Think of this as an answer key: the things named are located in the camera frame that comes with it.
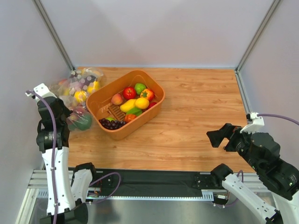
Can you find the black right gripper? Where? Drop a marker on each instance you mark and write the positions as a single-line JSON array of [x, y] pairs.
[[230, 137]]

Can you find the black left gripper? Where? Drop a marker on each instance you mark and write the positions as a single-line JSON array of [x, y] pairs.
[[67, 114]]

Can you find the blue zip top bag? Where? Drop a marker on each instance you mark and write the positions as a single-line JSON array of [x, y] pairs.
[[72, 104]]

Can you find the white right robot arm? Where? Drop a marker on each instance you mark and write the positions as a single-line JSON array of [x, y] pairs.
[[274, 198]]

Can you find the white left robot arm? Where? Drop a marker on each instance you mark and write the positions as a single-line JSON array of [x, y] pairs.
[[66, 194]]

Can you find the pink zip top bag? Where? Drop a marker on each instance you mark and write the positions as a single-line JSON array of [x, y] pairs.
[[65, 87]]

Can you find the polka dot plastic bag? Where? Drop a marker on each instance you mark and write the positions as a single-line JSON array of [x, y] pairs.
[[84, 82]]

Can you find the purple fake grapes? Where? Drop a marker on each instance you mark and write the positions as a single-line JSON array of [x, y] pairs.
[[111, 125]]

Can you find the brown fake waffle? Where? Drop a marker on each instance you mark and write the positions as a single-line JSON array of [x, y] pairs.
[[116, 112]]

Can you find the pink fake peach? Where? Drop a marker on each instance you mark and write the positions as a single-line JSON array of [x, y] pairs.
[[117, 99]]

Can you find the small orange fake fruit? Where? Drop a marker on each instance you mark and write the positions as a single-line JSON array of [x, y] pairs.
[[129, 117]]

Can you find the yellow fake mango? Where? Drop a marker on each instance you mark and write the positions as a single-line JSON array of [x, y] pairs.
[[128, 105]]

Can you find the red fake apple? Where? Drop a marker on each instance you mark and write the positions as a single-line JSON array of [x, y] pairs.
[[129, 93]]

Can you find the red fake fruit in basket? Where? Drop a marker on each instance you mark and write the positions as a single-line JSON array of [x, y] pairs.
[[151, 105]]

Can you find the green fake mango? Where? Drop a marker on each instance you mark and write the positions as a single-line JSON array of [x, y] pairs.
[[135, 111]]

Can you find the yellow fake lemon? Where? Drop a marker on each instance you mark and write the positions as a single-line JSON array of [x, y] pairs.
[[142, 103]]

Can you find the orange fake tomato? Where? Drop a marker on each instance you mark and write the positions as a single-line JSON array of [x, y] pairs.
[[148, 94]]

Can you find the green fake pepper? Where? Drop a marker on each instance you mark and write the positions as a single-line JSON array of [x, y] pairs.
[[139, 87]]

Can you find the orange plastic basket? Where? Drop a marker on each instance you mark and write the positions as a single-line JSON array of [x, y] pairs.
[[101, 106]]

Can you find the black base mat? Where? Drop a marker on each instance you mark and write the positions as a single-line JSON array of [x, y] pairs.
[[150, 182]]

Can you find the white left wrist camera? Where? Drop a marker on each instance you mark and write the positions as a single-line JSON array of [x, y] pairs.
[[42, 90]]

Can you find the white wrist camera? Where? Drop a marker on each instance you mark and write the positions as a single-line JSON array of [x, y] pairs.
[[42, 90], [256, 122]]

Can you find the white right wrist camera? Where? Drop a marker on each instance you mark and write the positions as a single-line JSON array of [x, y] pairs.
[[256, 122]]

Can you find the grey slotted cable duct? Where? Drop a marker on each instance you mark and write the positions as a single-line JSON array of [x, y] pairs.
[[199, 196]]

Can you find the left aluminium frame post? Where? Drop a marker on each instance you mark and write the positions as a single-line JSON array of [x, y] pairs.
[[47, 21]]

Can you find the aluminium frame post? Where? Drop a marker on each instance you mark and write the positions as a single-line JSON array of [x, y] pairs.
[[262, 27], [47, 21]]

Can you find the right aluminium frame post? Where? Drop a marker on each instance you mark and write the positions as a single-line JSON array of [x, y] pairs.
[[262, 27]]

